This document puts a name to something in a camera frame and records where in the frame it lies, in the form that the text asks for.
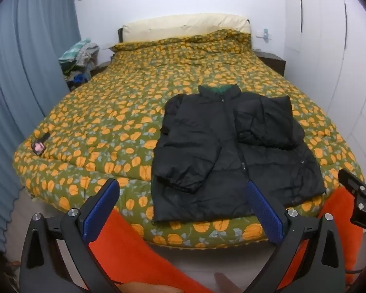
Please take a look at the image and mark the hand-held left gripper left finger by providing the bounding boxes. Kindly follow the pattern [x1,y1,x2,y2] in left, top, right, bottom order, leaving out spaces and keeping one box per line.
[20,178,121,293]

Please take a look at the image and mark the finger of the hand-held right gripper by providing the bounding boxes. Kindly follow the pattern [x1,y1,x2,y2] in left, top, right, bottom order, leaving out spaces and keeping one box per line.
[337,168,366,196]

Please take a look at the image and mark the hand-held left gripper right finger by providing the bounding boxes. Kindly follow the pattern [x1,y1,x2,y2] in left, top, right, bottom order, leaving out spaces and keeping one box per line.
[245,181,345,293]

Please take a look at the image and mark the black puffer jacket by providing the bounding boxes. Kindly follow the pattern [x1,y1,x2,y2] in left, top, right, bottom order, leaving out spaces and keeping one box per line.
[151,84,327,224]

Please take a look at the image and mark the pile of clothes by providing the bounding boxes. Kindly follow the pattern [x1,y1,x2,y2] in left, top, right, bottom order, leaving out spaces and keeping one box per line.
[58,39,101,91]

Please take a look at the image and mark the orange pants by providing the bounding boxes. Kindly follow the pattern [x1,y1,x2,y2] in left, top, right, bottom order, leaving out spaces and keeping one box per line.
[88,186,364,293]

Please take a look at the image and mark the pink and black tag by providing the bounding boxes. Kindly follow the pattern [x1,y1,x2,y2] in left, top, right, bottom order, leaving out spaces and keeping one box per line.
[31,133,51,156]

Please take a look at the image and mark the green orange floral quilt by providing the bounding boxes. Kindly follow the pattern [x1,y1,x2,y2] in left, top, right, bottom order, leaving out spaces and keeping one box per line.
[13,29,366,249]

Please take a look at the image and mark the white wardrobe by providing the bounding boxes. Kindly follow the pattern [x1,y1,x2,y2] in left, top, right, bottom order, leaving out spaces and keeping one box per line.
[282,0,366,184]

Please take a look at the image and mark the dark wooden nightstand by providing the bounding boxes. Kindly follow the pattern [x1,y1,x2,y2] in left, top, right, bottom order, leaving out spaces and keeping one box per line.
[253,49,286,77]

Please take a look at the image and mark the blue grey curtain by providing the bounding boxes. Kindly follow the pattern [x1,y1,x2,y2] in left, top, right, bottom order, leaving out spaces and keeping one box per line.
[0,0,82,254]

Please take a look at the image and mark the cream pillow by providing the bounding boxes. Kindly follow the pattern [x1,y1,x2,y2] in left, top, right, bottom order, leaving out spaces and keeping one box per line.
[122,13,252,43]

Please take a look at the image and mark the wall socket with blue plug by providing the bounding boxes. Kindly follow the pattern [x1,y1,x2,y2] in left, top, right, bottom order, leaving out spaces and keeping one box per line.
[256,28,272,42]

